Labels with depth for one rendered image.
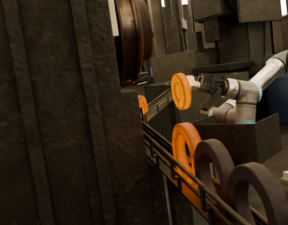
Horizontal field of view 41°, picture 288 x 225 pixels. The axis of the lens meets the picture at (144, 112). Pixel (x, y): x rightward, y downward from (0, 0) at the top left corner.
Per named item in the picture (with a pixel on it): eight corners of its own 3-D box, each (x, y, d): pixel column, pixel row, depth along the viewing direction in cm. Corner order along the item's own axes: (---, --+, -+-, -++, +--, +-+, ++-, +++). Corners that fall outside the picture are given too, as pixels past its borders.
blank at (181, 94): (182, 75, 154) (189, 74, 154) (168, 72, 168) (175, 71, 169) (186, 113, 157) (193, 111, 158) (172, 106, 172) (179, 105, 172)
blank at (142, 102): (140, 126, 232) (145, 126, 230) (131, 108, 222) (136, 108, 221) (145, 108, 242) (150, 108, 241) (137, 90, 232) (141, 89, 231)
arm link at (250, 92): (263, 104, 167) (265, 81, 168) (237, 100, 164) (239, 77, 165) (251, 105, 176) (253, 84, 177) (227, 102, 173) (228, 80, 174)
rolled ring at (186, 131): (210, 147, 98) (198, 149, 97) (204, 198, 108) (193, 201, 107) (183, 110, 113) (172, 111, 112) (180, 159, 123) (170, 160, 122)
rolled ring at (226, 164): (203, 128, 99) (191, 130, 98) (240, 155, 82) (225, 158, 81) (206, 192, 104) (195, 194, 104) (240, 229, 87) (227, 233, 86)
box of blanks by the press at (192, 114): (184, 155, 393) (174, 81, 385) (144, 146, 466) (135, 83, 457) (256, 135, 443) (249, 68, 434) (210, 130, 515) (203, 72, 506)
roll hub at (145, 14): (146, 60, 164) (136, -7, 161) (131, 63, 191) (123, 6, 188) (158, 58, 166) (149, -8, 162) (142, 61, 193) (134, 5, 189)
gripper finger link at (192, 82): (179, 73, 162) (199, 77, 165) (177, 87, 162) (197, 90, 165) (182, 73, 159) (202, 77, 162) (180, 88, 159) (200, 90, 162)
